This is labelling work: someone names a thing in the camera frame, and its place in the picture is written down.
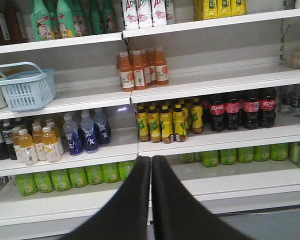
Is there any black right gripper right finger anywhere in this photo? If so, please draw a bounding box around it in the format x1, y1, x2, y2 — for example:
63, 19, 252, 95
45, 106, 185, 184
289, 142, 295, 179
151, 155, 250, 240

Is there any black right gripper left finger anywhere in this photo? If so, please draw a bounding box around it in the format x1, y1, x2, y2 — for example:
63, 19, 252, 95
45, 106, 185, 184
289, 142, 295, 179
61, 156, 151, 240

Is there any light blue plastic basket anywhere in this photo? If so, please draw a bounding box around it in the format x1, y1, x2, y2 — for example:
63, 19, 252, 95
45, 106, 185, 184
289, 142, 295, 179
0, 61, 57, 112

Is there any blue sports drink bottle right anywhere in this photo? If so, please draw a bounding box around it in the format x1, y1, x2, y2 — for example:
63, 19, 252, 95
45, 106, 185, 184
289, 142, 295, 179
93, 108, 111, 146

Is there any blue sports drink bottle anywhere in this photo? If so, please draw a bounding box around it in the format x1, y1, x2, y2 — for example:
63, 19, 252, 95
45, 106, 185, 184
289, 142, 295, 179
80, 110, 99, 154
63, 113, 83, 157
93, 108, 111, 146

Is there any yellow lemon tea bottle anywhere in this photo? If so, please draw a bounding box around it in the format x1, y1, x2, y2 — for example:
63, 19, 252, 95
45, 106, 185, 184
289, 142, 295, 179
172, 103, 187, 143
136, 105, 150, 142
147, 105, 162, 143
159, 104, 174, 144

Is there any yellow vitamin drink bottle right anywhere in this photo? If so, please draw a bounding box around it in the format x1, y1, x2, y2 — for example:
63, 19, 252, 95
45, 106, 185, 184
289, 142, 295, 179
42, 126, 61, 163

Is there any yellow vitamin drink bottle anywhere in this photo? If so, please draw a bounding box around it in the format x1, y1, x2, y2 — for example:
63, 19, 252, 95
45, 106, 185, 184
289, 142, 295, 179
18, 128, 38, 166
32, 124, 47, 161
42, 126, 61, 163

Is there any blue sports drink bottle middle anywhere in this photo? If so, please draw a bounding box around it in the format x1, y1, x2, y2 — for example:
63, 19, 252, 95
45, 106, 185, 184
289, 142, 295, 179
80, 110, 99, 154

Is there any blue sports drink bottle left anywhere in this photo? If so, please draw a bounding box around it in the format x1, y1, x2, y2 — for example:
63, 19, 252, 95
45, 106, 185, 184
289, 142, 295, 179
63, 113, 83, 157

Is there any cola bottle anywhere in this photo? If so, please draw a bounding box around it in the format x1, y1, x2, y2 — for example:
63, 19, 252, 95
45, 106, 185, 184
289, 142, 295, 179
225, 92, 241, 130
242, 89, 260, 130
258, 87, 276, 128
209, 93, 225, 132

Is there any yellow vitamin drink bottle front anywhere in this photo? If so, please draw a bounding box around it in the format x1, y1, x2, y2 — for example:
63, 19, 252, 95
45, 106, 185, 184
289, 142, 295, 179
18, 128, 38, 166

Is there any yellow vitamin drink bottle middle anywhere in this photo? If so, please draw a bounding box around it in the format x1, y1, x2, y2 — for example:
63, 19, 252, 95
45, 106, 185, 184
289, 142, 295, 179
32, 124, 47, 161

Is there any white metal shelf unit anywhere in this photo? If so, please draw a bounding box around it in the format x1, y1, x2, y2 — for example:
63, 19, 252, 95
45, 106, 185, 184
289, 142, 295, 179
0, 0, 300, 240

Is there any orange juice bottle front left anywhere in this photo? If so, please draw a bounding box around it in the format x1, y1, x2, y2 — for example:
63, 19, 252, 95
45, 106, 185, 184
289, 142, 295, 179
119, 51, 135, 92

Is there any orange juice bottle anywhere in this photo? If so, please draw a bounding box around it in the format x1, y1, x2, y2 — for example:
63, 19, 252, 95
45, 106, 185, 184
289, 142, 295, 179
154, 47, 169, 85
132, 50, 148, 90
119, 51, 135, 92

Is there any orange juice bottle right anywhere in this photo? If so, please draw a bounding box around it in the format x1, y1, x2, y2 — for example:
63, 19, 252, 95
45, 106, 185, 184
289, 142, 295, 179
154, 47, 169, 85

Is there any orange juice bottle front middle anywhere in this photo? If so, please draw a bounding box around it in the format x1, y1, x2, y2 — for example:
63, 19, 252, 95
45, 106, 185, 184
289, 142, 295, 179
132, 50, 148, 90

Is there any white peach drink bottle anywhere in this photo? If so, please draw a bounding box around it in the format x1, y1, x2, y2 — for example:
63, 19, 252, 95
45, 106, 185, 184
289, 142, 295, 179
122, 0, 139, 30
151, 0, 167, 27
136, 0, 153, 29

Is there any green cartoon bottle right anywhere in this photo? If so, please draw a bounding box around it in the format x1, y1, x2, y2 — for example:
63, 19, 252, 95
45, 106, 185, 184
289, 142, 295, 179
56, 0, 76, 39

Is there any green cartoon bottle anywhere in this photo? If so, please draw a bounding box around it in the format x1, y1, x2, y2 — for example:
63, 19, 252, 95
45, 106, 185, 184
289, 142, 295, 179
30, 0, 55, 41
56, 0, 76, 39

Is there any green cartoon bottle left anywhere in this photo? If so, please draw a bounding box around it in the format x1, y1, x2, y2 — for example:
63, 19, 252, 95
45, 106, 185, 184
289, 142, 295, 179
30, 0, 55, 41

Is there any brown tea bottle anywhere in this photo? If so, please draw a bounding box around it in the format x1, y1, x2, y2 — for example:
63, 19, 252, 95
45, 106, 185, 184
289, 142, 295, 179
0, 0, 28, 46

